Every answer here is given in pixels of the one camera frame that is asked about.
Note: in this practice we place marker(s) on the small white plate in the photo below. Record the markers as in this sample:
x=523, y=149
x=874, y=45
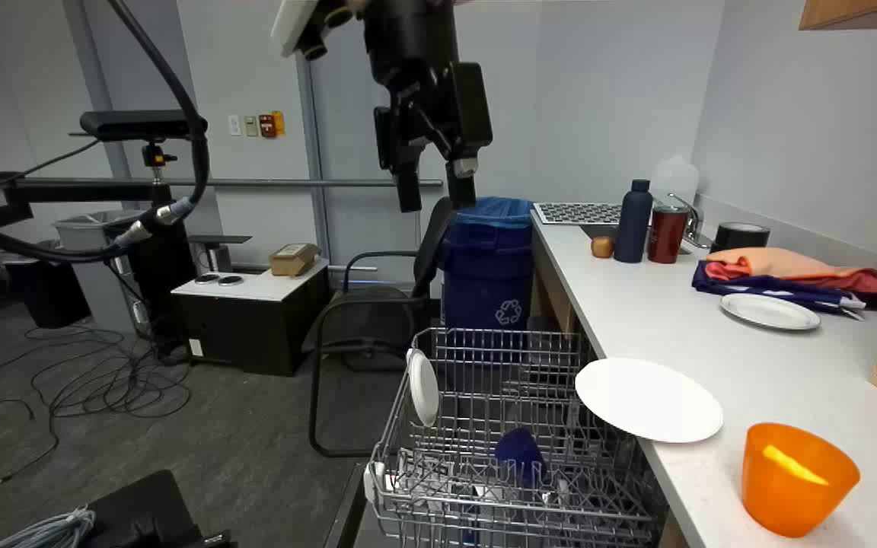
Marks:
x=421, y=386
x=767, y=313

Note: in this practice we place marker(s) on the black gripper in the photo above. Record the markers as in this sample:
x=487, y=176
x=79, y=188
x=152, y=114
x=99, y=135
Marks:
x=412, y=35

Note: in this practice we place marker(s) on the gray wall rail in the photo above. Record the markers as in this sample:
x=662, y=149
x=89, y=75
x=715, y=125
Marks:
x=257, y=183

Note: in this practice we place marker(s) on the black trash bin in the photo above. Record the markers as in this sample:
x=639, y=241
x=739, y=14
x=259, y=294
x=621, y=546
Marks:
x=47, y=294

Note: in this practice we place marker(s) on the black robot cart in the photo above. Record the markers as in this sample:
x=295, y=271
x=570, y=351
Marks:
x=150, y=514

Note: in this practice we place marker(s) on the white light switch plate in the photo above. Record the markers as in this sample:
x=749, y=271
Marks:
x=234, y=125

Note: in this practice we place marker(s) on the black stereo camera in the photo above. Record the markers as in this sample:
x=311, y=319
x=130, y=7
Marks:
x=138, y=124

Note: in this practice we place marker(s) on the large white plate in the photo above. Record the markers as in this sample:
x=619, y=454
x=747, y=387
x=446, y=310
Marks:
x=648, y=401

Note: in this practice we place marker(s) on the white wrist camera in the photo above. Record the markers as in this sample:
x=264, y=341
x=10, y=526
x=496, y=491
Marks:
x=294, y=27

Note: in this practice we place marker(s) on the blue cup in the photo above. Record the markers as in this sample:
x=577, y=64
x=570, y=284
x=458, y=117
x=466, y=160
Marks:
x=523, y=458

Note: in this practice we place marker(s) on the gray striped cloth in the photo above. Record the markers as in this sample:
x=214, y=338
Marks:
x=47, y=532

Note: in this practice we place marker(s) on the blue recycling bin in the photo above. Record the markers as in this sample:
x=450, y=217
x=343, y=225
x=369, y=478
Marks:
x=484, y=264

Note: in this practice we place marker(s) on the clear plastic bag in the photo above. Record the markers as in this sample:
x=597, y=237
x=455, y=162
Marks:
x=675, y=178

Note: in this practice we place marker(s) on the small black device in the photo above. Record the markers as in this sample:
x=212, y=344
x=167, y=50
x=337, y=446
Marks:
x=219, y=279

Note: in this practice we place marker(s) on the orange fire alarm switch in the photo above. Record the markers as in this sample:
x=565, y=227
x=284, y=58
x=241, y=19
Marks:
x=271, y=124

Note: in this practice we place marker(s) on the small cardboard box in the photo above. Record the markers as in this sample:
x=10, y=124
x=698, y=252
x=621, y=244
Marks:
x=294, y=259

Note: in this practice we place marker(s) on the black office chair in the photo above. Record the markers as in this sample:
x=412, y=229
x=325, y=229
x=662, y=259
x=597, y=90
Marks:
x=357, y=323

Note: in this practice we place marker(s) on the wooden wall cabinet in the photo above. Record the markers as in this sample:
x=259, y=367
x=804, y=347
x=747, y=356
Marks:
x=865, y=14

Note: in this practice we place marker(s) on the black tape roll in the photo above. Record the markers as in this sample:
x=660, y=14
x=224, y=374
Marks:
x=739, y=240

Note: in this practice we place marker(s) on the orange plastic cup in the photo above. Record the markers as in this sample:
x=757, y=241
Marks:
x=793, y=489

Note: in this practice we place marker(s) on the red tumbler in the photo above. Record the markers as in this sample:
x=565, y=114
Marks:
x=668, y=237

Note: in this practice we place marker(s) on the dark blue cloth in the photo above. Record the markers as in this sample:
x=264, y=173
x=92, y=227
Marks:
x=754, y=290

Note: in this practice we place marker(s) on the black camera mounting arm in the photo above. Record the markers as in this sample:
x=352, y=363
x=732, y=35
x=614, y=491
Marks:
x=75, y=191

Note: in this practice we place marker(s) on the black cabinet with white top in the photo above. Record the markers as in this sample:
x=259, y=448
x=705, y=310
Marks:
x=251, y=323

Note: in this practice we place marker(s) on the gray computer tower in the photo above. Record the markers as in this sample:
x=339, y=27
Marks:
x=89, y=232

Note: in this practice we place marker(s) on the orange cloth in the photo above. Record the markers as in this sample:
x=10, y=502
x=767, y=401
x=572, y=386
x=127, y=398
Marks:
x=783, y=267

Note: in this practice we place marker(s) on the navy water bottle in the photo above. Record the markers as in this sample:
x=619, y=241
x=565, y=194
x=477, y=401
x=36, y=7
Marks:
x=634, y=225

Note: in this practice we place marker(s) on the black computer tower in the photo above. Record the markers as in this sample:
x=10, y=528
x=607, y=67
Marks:
x=164, y=284

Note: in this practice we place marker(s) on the small gray side table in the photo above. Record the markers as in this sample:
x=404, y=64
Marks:
x=218, y=240

